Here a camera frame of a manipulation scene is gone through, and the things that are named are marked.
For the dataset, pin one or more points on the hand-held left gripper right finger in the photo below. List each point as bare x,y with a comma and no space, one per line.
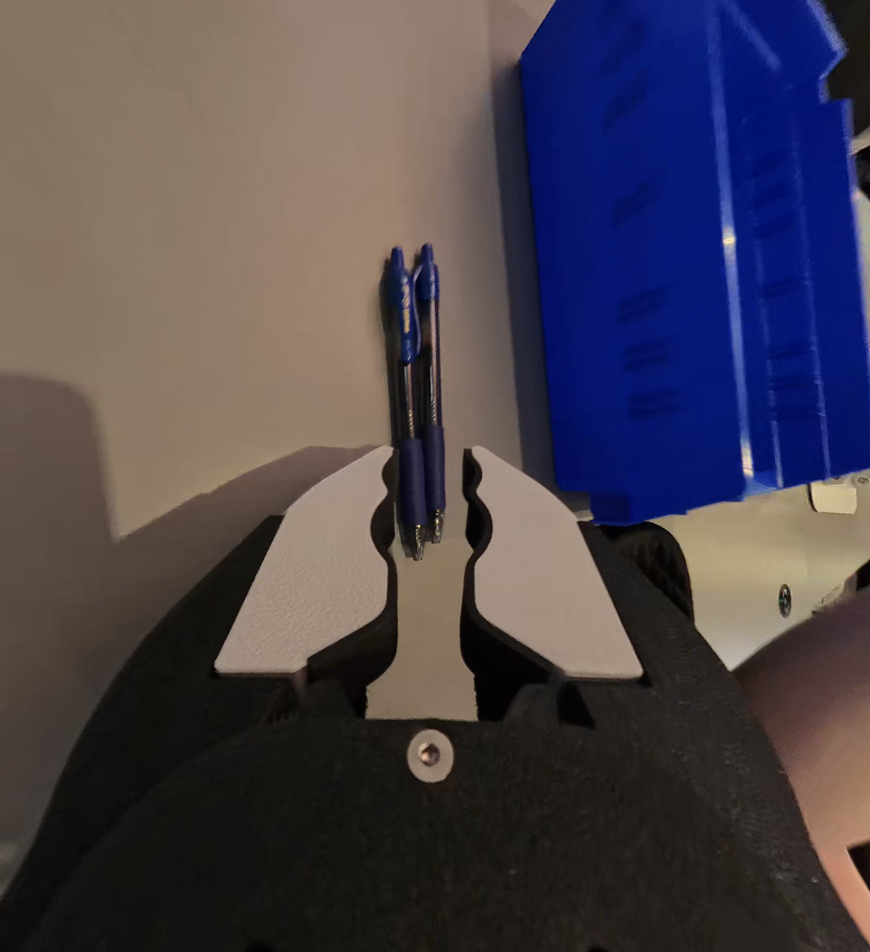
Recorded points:
546,587

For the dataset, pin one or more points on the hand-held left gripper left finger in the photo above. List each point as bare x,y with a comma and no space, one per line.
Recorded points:
316,587

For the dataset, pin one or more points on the blue retractable pen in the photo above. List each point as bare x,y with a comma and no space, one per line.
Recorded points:
435,468
403,312

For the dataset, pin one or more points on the blue plastic bin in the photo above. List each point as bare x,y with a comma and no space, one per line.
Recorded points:
665,260

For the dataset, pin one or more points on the person's right forearm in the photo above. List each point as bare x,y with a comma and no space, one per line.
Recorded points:
814,706

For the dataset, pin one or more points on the black office chair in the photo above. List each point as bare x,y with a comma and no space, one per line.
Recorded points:
650,565

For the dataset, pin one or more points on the round desk grommet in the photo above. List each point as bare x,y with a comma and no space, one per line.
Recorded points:
784,599

